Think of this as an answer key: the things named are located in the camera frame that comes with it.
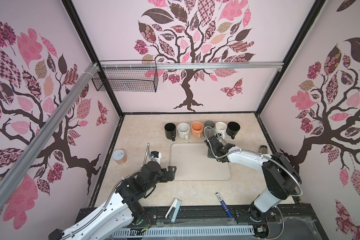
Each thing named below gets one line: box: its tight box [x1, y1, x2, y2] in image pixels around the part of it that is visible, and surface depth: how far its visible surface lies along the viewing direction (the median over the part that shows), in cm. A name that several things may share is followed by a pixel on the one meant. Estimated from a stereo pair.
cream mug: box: [177, 122, 191, 140], surface depth 102 cm
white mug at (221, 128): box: [214, 121, 227, 140], surface depth 103 cm
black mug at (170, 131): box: [164, 122, 177, 142], surface depth 103 cm
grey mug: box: [204, 120, 216, 138], surface depth 103 cm
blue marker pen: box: [215, 192, 233, 218], surface depth 77 cm
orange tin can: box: [112, 149, 128, 165], surface depth 92 cm
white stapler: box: [165, 198, 182, 223], surface depth 75 cm
